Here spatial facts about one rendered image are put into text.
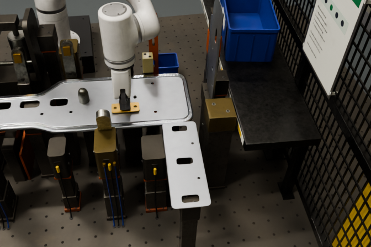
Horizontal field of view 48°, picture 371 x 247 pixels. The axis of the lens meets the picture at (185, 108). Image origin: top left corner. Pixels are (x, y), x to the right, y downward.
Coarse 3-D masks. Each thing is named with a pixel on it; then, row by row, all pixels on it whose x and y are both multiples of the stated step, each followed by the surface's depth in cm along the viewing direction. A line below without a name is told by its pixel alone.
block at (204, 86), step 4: (204, 84) 135; (204, 88) 134; (204, 92) 132; (208, 92) 132; (204, 96) 131; (208, 96) 131; (204, 100) 132; (204, 104) 132; (200, 116) 145; (200, 120) 146; (204, 120) 137; (200, 124) 147; (200, 128) 147; (200, 132) 148; (200, 136) 149; (200, 140) 149; (200, 144) 150; (200, 148) 151
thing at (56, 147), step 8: (56, 144) 116; (64, 144) 117; (48, 152) 114; (56, 152) 115; (64, 152) 115; (56, 160) 115; (64, 160) 116; (56, 168) 116; (64, 168) 118; (56, 176) 120; (64, 176) 121; (72, 176) 128; (64, 184) 125; (72, 184) 127; (64, 192) 128; (72, 192) 128; (80, 192) 138; (64, 200) 130; (72, 200) 131; (80, 200) 136; (72, 208) 133; (80, 208) 134
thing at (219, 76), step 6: (222, 72) 127; (216, 78) 125; (222, 78) 125; (228, 78) 125; (216, 84) 125; (222, 84) 126; (228, 84) 126; (216, 90) 127; (222, 90) 127; (216, 96) 129; (222, 96) 130
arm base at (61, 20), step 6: (60, 12) 166; (66, 12) 170; (42, 18) 166; (48, 18) 166; (54, 18) 166; (60, 18) 168; (66, 18) 171; (60, 24) 169; (66, 24) 172; (60, 30) 171; (66, 30) 174; (60, 36) 173; (66, 36) 175; (72, 36) 184; (78, 36) 184; (78, 42) 181
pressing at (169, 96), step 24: (0, 96) 128; (24, 96) 128; (48, 96) 129; (72, 96) 129; (96, 96) 129; (144, 96) 130; (168, 96) 130; (0, 120) 121; (24, 120) 121; (48, 120) 122; (72, 120) 122; (120, 120) 123; (144, 120) 123; (168, 120) 124
